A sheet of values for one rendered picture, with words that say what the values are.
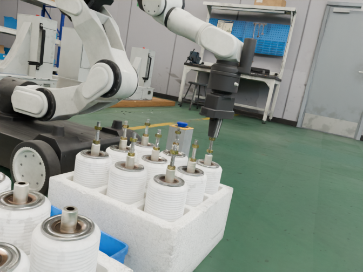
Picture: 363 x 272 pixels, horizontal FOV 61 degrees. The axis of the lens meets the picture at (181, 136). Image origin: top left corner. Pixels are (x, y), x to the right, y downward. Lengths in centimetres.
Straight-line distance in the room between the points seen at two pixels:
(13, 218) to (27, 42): 271
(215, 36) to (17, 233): 65
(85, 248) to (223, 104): 57
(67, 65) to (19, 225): 311
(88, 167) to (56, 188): 10
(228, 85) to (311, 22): 510
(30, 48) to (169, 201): 264
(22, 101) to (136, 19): 580
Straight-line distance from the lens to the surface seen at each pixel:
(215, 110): 86
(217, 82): 87
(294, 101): 578
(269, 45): 580
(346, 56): 581
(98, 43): 125
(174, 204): 71
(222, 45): 86
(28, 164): 118
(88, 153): 87
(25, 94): 145
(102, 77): 116
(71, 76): 355
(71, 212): 48
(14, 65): 311
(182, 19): 95
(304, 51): 584
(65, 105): 135
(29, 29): 319
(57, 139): 115
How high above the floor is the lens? 49
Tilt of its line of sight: 11 degrees down
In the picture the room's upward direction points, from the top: 10 degrees clockwise
